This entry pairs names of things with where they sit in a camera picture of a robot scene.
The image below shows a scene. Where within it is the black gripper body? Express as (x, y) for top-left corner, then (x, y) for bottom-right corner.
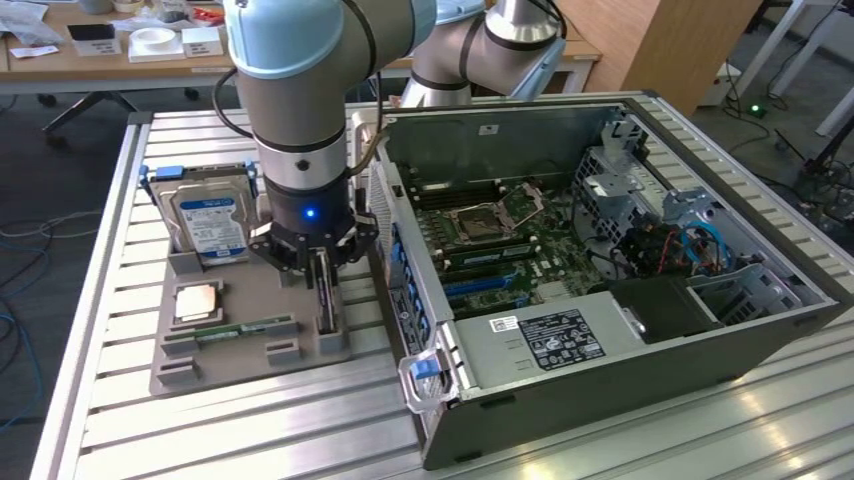
(264, 174), (359, 251)

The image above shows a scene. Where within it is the green graphics card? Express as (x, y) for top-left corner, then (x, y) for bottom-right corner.
(305, 247), (343, 337)

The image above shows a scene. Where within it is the grey parts rack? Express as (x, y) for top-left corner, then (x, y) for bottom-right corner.
(149, 234), (355, 399)

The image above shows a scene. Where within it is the hard disk with blue rails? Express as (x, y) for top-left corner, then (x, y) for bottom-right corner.
(139, 160), (263, 266)

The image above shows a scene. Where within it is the silver CPU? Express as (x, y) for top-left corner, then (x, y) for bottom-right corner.
(173, 285), (220, 321)

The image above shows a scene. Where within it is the green RAM stick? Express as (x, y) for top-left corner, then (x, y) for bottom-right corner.
(191, 316), (295, 342)
(444, 244), (539, 269)

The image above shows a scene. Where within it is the CPU socket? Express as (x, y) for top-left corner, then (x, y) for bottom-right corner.
(450, 204), (519, 247)

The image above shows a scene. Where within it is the blue expansion slot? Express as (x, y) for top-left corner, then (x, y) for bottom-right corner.
(443, 272), (523, 297)

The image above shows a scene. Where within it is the blue case latch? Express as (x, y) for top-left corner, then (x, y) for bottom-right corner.
(412, 357), (447, 384)

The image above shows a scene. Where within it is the silver socket cover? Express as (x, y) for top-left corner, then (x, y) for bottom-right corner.
(498, 180), (543, 236)

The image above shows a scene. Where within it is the green motherboard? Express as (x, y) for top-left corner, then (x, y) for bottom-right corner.
(399, 167), (619, 321)

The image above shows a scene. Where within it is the grey power supply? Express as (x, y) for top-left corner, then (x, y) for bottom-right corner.
(436, 289), (652, 396)

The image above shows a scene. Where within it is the white cube box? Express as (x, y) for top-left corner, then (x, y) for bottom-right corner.
(180, 26), (227, 59)

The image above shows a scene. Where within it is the white flat box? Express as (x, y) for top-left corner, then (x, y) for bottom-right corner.
(125, 38), (188, 65)

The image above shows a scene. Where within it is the perforated metal disk bay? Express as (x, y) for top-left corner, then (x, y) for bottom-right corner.
(571, 107), (675, 239)

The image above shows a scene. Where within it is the black chair base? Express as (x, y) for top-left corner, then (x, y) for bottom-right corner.
(36, 88), (201, 147)

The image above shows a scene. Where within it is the white tape roll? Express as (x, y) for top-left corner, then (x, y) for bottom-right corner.
(131, 27), (173, 49)

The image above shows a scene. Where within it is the black and white box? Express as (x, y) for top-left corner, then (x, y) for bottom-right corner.
(65, 23), (124, 58)

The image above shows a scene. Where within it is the open grey PC case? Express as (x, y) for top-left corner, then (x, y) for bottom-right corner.
(349, 94), (843, 472)

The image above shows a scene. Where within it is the red and white card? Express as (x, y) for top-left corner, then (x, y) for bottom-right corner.
(8, 44), (61, 60)

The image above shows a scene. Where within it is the clear plastic bag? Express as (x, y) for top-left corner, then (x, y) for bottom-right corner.
(0, 0), (67, 46)

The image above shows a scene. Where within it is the wooden cabinet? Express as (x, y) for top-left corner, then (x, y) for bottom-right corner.
(583, 0), (766, 117)

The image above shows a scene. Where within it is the white box with red button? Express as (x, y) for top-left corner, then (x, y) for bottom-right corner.
(704, 62), (743, 109)

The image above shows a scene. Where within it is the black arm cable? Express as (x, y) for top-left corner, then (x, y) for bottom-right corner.
(211, 0), (392, 176)

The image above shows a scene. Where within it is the blue floor cable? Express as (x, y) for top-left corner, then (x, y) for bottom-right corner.
(0, 234), (53, 432)

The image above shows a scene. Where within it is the silver drive bracket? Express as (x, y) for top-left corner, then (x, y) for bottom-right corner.
(660, 185), (720, 236)

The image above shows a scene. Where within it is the blue wire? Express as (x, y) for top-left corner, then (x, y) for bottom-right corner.
(683, 219), (735, 276)

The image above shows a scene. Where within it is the white desk frame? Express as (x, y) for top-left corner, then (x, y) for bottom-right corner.
(726, 0), (854, 137)

